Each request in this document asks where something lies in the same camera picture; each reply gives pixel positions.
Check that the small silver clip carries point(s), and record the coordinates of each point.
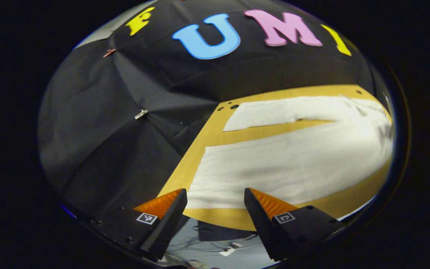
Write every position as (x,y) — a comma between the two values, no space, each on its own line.
(141,114)

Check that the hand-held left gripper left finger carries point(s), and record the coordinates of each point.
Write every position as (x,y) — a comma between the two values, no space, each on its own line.
(168,228)

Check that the white jeans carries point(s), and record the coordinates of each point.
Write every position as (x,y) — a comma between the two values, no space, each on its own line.
(293,164)

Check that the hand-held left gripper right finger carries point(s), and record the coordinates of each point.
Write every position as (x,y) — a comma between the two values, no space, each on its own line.
(259,224)

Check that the white power strip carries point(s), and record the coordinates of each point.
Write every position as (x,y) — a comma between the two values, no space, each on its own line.
(230,249)

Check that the small red clip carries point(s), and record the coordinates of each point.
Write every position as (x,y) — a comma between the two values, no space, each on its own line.
(109,52)

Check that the dark box under table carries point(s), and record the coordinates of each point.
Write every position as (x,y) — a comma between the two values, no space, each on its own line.
(222,231)

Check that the black backdrop cloth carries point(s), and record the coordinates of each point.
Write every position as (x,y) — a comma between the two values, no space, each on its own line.
(125,149)

